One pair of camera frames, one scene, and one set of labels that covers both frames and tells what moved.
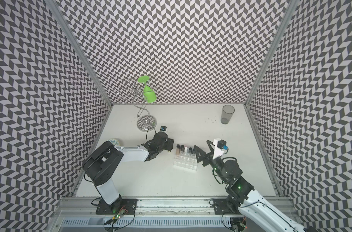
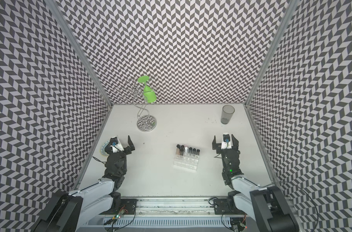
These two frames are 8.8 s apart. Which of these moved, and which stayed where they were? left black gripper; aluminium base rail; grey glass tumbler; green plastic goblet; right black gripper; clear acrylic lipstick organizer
Moved: right black gripper; left black gripper
Stayed: grey glass tumbler; green plastic goblet; clear acrylic lipstick organizer; aluminium base rail
